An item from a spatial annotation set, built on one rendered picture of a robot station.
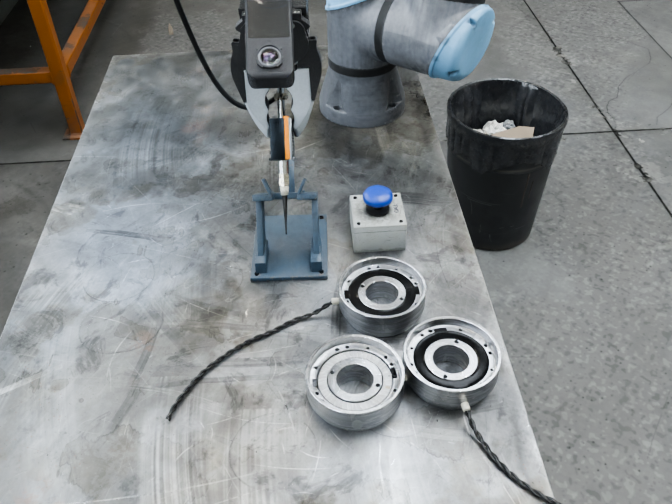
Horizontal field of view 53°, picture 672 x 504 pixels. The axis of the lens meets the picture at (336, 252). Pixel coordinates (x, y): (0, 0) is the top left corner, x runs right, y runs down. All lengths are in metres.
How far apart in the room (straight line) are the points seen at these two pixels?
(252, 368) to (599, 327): 1.36
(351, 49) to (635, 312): 1.26
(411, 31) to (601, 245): 1.36
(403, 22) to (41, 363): 0.68
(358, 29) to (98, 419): 0.68
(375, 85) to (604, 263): 1.23
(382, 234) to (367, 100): 0.32
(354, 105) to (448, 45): 0.21
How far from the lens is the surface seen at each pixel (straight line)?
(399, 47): 1.07
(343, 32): 1.12
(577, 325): 2.00
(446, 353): 0.79
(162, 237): 0.98
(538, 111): 2.16
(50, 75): 2.76
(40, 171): 2.72
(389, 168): 1.07
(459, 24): 1.03
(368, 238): 0.90
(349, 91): 1.16
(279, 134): 0.78
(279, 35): 0.68
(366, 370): 0.75
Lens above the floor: 1.42
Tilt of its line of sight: 42 degrees down
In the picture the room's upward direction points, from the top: 2 degrees counter-clockwise
